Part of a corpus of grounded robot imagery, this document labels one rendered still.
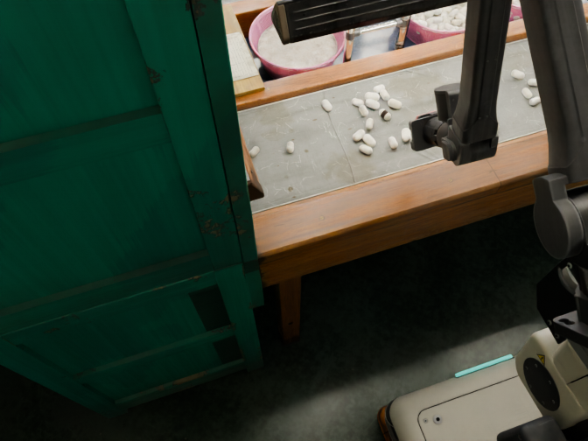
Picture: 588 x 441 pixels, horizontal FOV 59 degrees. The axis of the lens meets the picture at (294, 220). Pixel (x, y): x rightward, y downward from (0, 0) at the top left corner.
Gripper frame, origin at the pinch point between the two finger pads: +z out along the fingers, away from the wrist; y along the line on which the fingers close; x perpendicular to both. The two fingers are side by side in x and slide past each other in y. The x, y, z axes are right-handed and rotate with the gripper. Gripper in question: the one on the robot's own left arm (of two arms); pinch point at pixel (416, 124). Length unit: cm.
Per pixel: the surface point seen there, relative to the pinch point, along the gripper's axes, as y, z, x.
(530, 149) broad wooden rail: -27.7, -0.6, 13.3
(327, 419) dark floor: 32, 24, 92
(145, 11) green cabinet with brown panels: 49, -52, -31
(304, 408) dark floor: 38, 28, 88
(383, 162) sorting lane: 6.0, 7.7, 8.9
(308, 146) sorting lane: 21.5, 15.3, 2.1
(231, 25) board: 29, 45, -29
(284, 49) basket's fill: 16.6, 41.4, -19.6
